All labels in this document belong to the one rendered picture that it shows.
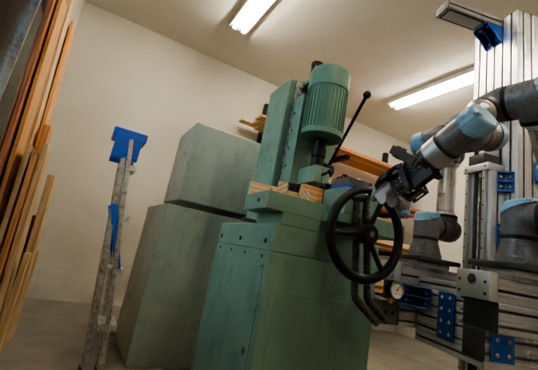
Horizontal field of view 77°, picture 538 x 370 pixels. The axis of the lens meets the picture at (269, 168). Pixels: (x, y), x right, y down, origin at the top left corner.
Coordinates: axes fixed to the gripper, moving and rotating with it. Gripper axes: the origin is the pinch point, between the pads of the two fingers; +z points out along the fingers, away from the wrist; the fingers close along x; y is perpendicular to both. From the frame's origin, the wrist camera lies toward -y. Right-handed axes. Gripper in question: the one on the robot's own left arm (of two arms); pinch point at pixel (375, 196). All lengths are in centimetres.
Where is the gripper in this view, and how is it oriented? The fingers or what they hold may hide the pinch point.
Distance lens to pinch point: 102.1
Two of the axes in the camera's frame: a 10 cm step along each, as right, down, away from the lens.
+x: 8.9, 2.6, 3.8
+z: -4.6, 6.0, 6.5
